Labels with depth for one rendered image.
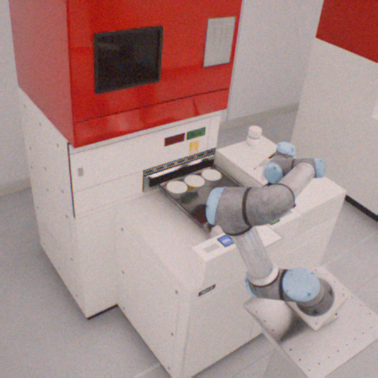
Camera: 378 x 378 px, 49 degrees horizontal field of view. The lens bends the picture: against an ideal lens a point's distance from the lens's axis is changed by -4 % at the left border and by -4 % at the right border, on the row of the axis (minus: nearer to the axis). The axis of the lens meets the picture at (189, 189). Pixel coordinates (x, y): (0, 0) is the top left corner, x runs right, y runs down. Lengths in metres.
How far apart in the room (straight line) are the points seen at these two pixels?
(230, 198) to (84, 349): 1.55
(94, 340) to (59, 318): 0.27
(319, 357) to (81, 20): 1.46
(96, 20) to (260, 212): 0.88
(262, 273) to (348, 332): 0.45
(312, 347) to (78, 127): 1.21
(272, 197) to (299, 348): 0.65
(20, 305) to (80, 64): 1.66
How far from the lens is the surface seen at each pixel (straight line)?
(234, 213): 1.26
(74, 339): 2.61
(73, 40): 1.61
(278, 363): 2.01
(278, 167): 1.61
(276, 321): 1.72
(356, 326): 1.82
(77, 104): 1.70
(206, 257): 1.68
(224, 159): 2.29
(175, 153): 2.16
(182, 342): 2.03
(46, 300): 2.81
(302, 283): 1.54
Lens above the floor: 2.14
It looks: 36 degrees down
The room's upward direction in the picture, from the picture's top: 6 degrees clockwise
